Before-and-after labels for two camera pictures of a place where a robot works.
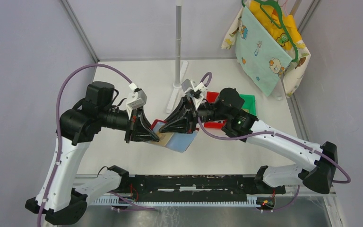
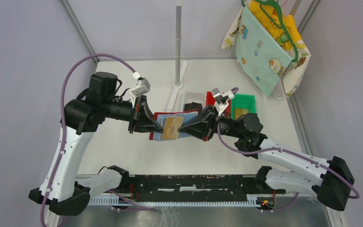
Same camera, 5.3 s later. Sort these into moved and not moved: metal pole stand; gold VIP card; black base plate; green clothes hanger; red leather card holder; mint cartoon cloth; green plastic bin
Moved: red leather card holder; gold VIP card
Not moved: black base plate; metal pole stand; mint cartoon cloth; green plastic bin; green clothes hanger
